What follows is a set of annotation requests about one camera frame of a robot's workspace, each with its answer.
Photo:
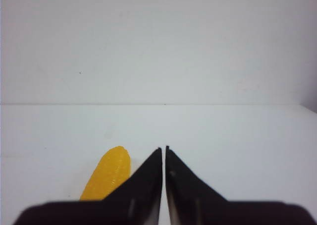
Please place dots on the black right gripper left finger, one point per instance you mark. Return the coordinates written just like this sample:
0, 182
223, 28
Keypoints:
138, 199

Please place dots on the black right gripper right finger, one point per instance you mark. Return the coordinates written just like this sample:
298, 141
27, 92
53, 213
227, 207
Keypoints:
189, 198

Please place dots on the yellow toy corn cob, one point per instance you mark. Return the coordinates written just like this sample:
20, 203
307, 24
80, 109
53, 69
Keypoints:
112, 170

